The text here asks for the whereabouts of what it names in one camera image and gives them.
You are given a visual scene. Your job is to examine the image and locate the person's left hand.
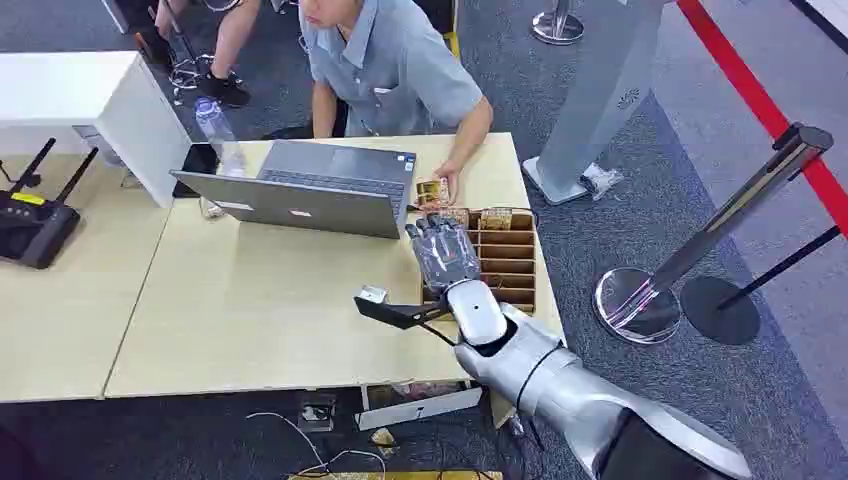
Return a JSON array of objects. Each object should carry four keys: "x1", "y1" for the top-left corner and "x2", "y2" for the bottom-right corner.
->
[{"x1": 433, "y1": 160, "x2": 464, "y2": 206}]

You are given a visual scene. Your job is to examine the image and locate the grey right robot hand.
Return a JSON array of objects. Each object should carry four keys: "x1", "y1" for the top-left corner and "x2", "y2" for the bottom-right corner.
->
[{"x1": 404, "y1": 213, "x2": 483, "y2": 295}]

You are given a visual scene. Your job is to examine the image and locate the wooden card box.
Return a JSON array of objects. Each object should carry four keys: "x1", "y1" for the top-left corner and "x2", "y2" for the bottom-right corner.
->
[{"x1": 421, "y1": 207, "x2": 539, "y2": 317}]

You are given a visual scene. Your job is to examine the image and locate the person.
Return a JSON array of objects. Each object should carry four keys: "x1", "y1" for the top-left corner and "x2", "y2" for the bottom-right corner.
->
[{"x1": 297, "y1": 0, "x2": 496, "y2": 206}]

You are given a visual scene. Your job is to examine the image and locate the grey laptop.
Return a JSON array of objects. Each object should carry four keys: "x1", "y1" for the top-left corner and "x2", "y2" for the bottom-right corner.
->
[{"x1": 170, "y1": 139, "x2": 418, "y2": 240}]

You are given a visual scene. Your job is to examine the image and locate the crumpled plastic wrap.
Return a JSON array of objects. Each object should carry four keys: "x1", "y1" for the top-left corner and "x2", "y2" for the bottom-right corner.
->
[{"x1": 580, "y1": 162, "x2": 625, "y2": 201}]

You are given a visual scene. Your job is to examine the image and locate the white cardboard box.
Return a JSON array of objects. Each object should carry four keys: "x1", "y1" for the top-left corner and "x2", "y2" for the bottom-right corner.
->
[{"x1": 354, "y1": 380, "x2": 484, "y2": 433}]

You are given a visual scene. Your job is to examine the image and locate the grey kiosk stand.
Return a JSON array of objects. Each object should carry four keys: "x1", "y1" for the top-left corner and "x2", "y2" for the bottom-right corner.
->
[{"x1": 521, "y1": 0, "x2": 672, "y2": 207}]

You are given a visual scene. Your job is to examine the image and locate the silver stanchion base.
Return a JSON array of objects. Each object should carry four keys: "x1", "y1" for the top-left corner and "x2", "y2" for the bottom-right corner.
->
[{"x1": 531, "y1": 0, "x2": 586, "y2": 46}]

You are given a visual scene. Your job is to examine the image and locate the floor power socket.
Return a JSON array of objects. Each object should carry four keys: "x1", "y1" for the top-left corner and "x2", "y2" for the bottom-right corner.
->
[{"x1": 297, "y1": 394, "x2": 338, "y2": 434}]

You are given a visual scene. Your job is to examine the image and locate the yellow board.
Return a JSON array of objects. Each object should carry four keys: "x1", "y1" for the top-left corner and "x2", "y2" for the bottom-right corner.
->
[{"x1": 288, "y1": 469, "x2": 504, "y2": 480}]

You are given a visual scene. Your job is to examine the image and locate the clear plastic water bottle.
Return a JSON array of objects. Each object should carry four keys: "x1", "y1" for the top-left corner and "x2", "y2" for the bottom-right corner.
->
[{"x1": 193, "y1": 97, "x2": 248, "y2": 178}]

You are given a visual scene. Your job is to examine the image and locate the black phone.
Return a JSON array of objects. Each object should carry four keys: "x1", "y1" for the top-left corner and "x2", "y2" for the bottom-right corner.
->
[{"x1": 172, "y1": 142, "x2": 221, "y2": 199}]

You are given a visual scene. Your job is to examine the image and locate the person's legs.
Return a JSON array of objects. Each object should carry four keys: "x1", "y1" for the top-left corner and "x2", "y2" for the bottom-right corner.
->
[{"x1": 153, "y1": 0, "x2": 265, "y2": 109}]

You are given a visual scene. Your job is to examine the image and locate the chrome chair base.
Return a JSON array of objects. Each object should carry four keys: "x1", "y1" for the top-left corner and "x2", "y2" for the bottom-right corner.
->
[{"x1": 160, "y1": 0, "x2": 220, "y2": 91}]

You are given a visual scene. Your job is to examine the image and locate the red barrier belt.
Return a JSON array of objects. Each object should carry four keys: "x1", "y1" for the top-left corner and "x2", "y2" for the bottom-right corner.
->
[{"x1": 676, "y1": 0, "x2": 848, "y2": 234}]

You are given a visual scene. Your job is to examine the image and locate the white cabinet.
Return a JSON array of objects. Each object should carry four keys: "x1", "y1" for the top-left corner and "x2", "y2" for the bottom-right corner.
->
[{"x1": 0, "y1": 50, "x2": 194, "y2": 209}]

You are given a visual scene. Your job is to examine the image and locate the black router with antennas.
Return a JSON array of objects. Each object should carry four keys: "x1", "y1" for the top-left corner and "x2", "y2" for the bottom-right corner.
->
[{"x1": 0, "y1": 137, "x2": 100, "y2": 270}]

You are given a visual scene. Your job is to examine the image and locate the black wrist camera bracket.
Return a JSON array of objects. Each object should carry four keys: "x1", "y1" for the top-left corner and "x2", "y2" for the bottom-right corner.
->
[{"x1": 352, "y1": 296, "x2": 458, "y2": 347}]

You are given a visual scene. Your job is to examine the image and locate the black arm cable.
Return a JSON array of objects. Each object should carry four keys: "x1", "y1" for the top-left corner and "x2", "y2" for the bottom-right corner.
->
[{"x1": 515, "y1": 343, "x2": 566, "y2": 453}]

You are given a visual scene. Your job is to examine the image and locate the white cable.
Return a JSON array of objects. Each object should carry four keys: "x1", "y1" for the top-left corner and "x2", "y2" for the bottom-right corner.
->
[{"x1": 245, "y1": 411, "x2": 388, "y2": 480}]

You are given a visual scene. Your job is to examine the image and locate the silver stanchion post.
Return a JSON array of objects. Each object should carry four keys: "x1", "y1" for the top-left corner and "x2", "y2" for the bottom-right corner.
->
[{"x1": 593, "y1": 123, "x2": 835, "y2": 346}]

